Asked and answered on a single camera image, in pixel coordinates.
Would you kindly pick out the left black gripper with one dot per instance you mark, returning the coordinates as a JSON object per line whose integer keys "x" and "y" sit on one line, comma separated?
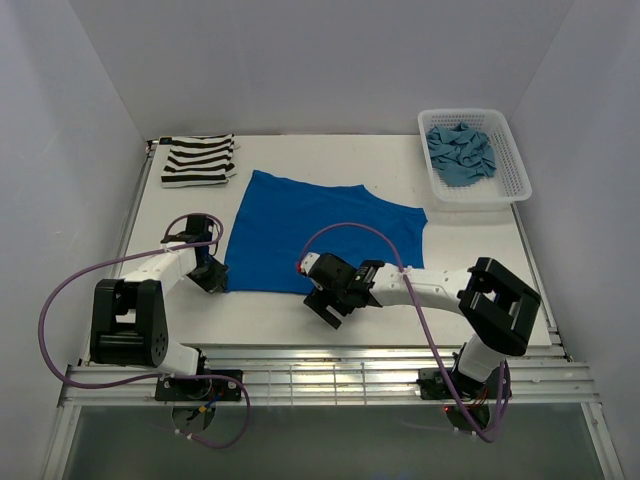
{"x": 217, "y": 282}

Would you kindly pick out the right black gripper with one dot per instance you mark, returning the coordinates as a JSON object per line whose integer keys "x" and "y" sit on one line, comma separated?
{"x": 319, "y": 300}

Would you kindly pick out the blue tank top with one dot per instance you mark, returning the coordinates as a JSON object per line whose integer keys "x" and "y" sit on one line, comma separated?
{"x": 278, "y": 218}

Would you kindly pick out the black white striped tank top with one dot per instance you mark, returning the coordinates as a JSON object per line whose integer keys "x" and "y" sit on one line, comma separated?
{"x": 194, "y": 161}

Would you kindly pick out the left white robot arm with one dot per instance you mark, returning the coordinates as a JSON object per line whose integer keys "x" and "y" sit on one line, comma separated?
{"x": 129, "y": 321}

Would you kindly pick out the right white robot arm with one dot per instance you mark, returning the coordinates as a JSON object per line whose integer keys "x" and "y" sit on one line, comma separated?
{"x": 498, "y": 305}

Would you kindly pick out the light teal tank top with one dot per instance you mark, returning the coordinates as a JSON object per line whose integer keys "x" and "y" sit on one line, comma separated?
{"x": 461, "y": 155}

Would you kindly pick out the white plastic basket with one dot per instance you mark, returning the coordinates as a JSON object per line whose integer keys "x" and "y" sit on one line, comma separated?
{"x": 510, "y": 182}

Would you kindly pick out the aluminium frame rails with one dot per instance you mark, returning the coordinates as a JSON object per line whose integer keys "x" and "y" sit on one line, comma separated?
{"x": 297, "y": 372}

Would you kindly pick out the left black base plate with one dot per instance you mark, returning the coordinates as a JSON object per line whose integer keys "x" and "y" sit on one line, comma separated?
{"x": 224, "y": 387}

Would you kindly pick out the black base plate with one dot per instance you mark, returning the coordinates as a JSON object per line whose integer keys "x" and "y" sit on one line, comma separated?
{"x": 224, "y": 387}
{"x": 432, "y": 385}

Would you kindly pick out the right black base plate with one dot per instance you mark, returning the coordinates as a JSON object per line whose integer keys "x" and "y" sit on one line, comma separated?
{"x": 432, "y": 385}

